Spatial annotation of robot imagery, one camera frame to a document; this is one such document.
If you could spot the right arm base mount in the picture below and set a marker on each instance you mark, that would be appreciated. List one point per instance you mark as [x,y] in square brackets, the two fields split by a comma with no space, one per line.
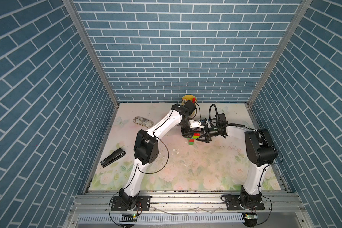
[243,202]

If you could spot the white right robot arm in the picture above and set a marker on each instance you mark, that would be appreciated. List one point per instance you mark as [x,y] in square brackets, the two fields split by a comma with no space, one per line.
[259,149]

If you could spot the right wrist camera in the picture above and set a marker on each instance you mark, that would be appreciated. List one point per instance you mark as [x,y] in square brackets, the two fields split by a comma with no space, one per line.
[220,120]

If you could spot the yellow pen holder cup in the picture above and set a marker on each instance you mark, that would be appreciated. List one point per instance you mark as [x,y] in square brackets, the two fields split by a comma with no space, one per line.
[186,98]

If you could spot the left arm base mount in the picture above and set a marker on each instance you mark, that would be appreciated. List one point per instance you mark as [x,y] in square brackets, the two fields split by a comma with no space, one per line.
[122,204]

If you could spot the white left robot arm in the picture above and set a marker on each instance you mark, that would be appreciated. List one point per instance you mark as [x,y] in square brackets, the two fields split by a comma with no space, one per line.
[146,146]

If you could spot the lime lego brick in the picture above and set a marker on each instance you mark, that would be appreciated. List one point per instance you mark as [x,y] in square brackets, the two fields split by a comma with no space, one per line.
[194,137]

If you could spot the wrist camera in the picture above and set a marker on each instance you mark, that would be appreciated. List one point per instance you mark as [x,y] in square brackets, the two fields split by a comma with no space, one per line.
[198,123]
[220,120]

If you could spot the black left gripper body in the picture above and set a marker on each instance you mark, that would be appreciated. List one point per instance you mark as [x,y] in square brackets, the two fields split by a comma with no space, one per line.
[186,130]

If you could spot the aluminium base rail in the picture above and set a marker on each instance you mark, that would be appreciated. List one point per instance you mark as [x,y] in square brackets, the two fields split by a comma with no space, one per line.
[192,201]

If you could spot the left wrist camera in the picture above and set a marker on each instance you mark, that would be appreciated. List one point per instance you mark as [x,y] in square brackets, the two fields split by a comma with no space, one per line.
[198,123]

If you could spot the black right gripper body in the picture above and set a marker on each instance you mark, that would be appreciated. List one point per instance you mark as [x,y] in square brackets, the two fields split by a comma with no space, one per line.
[213,133]

